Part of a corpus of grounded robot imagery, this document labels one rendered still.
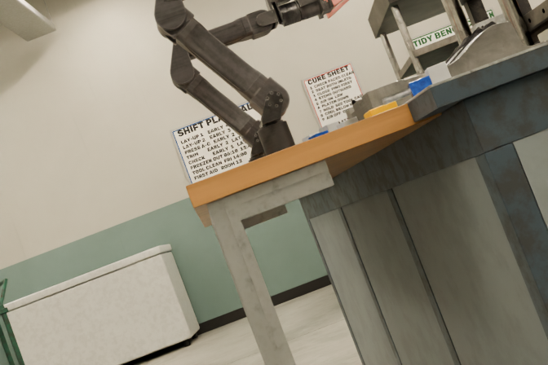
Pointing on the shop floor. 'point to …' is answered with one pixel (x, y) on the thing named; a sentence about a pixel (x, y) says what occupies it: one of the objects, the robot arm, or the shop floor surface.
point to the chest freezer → (107, 314)
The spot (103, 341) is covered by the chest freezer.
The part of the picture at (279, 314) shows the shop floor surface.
